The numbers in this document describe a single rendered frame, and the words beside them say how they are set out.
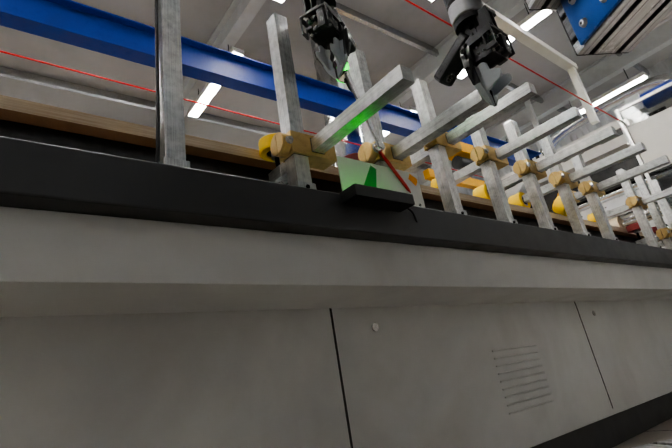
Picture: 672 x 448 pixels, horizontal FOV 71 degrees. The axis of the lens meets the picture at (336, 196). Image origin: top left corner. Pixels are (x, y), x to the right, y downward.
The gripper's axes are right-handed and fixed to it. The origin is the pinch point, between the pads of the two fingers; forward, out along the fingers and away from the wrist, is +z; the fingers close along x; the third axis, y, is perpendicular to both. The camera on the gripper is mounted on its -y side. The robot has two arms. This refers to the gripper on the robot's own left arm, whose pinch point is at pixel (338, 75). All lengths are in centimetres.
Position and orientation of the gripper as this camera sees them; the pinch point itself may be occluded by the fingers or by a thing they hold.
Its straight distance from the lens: 106.9
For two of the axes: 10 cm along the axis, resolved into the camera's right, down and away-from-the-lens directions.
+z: 1.6, 9.1, -3.9
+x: 8.4, -3.3, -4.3
